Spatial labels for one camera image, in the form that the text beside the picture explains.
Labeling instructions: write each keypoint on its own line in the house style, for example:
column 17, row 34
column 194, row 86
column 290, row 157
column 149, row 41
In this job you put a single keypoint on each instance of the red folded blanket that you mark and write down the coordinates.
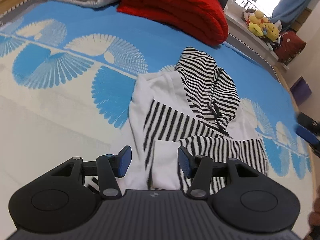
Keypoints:
column 175, row 7

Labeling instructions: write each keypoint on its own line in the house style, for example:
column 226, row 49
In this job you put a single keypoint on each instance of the yellow plush toys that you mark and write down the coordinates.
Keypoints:
column 250, row 40

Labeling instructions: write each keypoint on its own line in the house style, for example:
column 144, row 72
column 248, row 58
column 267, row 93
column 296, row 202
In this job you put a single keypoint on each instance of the blue white patterned bed sheet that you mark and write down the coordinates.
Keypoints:
column 50, row 117

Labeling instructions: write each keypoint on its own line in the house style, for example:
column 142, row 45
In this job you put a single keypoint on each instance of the blue curtain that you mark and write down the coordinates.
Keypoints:
column 292, row 2

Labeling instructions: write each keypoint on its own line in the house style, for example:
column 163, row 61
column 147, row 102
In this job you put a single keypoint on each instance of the dark red bag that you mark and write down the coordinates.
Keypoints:
column 290, row 46

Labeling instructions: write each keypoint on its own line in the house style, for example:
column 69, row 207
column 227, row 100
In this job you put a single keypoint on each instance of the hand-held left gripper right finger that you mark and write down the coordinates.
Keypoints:
column 184, row 160

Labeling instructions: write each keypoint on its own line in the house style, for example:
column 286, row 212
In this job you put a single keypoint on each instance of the yellow plush toy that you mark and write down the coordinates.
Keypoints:
column 271, row 31
column 258, row 17
column 256, row 29

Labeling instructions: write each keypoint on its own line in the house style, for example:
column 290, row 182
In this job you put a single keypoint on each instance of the purple box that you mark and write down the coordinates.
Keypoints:
column 301, row 91

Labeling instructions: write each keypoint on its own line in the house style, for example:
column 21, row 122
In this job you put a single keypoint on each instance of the metal window railing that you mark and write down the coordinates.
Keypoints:
column 251, row 3

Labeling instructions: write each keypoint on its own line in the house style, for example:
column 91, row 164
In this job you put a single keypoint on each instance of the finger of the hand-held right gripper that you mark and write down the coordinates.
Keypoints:
column 309, row 120
column 305, row 133

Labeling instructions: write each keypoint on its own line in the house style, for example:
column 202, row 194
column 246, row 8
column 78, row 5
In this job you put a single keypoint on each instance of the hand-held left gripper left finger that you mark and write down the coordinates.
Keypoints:
column 124, row 160

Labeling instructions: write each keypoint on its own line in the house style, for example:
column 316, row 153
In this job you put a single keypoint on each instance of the black white striped hooded garment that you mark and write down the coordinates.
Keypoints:
column 200, row 92

